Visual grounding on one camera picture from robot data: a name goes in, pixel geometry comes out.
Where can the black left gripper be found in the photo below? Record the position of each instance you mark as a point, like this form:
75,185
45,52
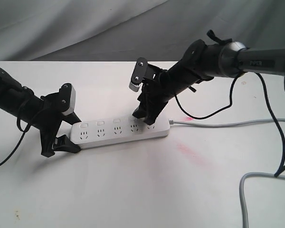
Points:
43,114

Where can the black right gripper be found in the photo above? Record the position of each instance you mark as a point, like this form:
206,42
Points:
158,87

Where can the white five-outlet power strip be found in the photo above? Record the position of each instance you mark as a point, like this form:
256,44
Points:
110,131

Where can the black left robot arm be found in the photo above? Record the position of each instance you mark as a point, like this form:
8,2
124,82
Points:
13,97

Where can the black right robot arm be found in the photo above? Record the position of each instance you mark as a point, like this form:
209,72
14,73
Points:
200,62

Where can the grey backdrop cloth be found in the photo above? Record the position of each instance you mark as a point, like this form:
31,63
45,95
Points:
123,30

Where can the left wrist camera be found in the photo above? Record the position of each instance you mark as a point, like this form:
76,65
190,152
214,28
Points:
67,99

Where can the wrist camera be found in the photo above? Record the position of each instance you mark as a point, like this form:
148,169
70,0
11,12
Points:
138,74
67,99

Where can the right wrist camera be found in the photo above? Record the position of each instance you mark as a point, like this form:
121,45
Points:
138,74

